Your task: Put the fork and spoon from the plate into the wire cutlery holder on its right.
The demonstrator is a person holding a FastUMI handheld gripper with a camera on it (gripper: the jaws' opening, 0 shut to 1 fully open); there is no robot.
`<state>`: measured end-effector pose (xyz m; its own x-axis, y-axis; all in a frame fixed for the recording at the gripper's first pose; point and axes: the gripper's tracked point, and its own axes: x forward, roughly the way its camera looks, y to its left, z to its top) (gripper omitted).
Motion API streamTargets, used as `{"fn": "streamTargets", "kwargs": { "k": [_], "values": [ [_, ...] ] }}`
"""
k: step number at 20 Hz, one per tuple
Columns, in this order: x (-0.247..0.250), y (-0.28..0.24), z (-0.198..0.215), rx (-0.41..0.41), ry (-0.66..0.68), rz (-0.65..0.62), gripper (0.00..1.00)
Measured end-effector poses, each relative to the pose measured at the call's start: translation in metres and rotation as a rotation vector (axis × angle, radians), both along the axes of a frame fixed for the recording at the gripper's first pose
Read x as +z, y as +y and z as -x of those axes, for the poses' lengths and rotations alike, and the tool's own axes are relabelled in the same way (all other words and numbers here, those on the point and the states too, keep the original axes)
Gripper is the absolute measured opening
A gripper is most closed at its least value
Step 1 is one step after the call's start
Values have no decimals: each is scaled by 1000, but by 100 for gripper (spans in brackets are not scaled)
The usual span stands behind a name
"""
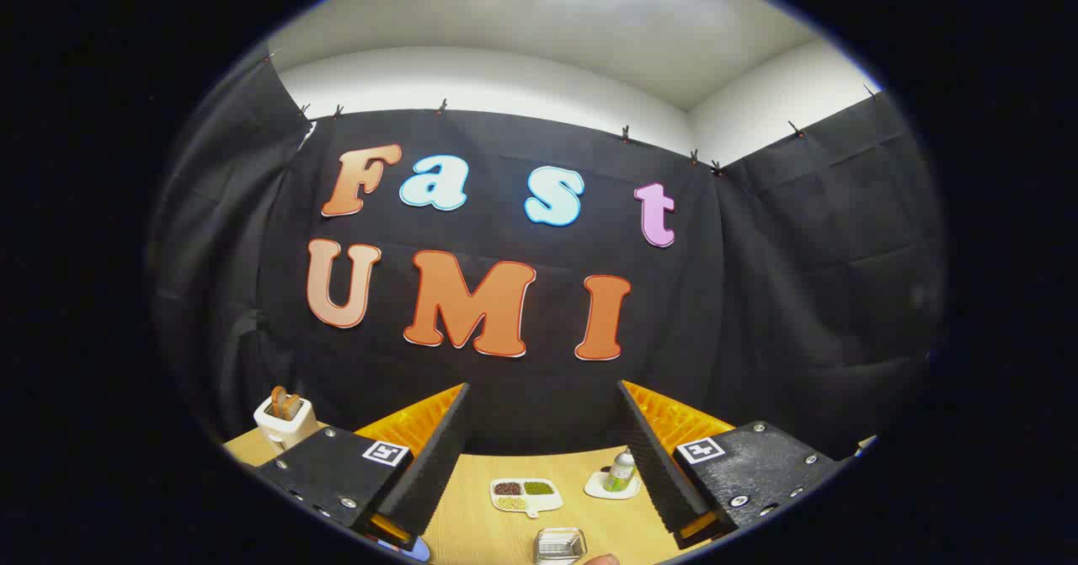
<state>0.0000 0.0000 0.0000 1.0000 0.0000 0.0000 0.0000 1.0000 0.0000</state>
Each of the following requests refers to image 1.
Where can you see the white toaster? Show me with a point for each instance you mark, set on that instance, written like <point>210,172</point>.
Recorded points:
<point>290,432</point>

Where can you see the brown bread slice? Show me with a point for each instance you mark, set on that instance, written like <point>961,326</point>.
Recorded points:
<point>286,403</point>

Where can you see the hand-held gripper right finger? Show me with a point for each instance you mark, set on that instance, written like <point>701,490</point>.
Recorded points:
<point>661,472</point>

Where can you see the pile of green beans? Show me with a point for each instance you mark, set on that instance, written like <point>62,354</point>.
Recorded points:
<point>539,487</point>

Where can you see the pile of yellow soybeans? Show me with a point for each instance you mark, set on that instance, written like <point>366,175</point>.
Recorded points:
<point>509,503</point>

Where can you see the blue plate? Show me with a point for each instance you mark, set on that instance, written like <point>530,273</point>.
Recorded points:
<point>414,550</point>

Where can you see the white square coaster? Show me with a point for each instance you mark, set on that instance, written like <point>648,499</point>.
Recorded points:
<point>596,487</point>

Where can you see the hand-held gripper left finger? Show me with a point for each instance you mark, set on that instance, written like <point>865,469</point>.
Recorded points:
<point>434,472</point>

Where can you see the pile of dark red beans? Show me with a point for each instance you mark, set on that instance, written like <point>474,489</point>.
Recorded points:
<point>507,488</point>

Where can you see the white divided dish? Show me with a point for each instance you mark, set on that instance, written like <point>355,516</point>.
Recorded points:
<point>547,503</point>

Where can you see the green label metal bottle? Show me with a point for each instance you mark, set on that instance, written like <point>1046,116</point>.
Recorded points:
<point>621,471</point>

